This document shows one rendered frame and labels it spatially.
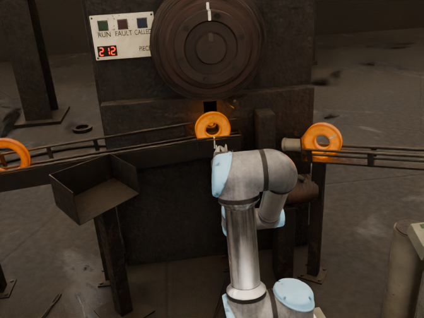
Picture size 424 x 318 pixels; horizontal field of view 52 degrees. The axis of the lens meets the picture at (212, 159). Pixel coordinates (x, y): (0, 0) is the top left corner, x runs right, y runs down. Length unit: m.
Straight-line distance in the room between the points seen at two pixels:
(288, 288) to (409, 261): 0.56
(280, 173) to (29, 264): 1.73
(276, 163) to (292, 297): 0.39
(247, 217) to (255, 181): 0.11
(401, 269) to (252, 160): 0.82
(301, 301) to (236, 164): 0.44
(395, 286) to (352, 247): 0.69
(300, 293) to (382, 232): 1.35
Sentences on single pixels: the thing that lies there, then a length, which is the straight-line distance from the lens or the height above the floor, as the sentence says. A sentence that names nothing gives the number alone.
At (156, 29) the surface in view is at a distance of 1.79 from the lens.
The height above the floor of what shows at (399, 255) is 0.43.
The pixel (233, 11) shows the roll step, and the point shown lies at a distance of 1.77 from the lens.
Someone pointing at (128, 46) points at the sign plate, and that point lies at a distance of 1.94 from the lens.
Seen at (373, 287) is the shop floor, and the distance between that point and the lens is 2.25.
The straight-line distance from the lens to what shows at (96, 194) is 1.81.
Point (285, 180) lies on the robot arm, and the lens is 1.20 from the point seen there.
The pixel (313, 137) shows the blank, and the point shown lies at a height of 0.72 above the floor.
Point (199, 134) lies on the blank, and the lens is 1.94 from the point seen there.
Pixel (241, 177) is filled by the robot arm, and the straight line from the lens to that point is 1.15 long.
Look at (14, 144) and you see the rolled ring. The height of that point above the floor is 0.76.
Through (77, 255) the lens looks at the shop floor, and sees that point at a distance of 2.54.
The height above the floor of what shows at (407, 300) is 0.24.
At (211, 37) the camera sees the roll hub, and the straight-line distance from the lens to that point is 1.71.
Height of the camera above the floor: 1.44
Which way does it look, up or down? 25 degrees down
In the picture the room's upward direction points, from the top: 3 degrees counter-clockwise
